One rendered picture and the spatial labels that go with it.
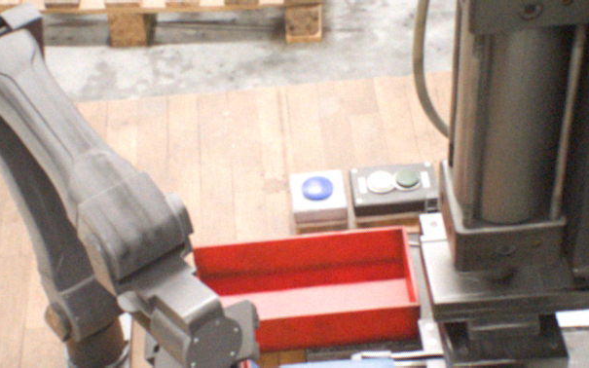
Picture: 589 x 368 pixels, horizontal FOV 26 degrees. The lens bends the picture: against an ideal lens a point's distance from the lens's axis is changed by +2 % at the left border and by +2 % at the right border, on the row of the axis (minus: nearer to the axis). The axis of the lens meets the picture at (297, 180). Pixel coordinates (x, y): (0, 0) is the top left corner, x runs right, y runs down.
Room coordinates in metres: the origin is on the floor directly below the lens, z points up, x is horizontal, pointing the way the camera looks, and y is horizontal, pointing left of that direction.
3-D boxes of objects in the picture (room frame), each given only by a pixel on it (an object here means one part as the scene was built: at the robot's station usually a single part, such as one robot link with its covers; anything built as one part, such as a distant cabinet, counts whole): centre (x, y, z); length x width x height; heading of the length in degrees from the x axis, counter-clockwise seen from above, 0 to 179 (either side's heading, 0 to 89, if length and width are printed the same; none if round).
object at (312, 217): (1.08, -0.02, 0.90); 0.07 x 0.07 x 0.06; 1
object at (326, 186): (1.08, -0.02, 0.93); 0.04 x 0.04 x 0.02
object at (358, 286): (0.91, 0.00, 0.93); 0.25 x 0.12 x 0.06; 91
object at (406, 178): (1.08, -0.14, 0.93); 0.03 x 0.03 x 0.02
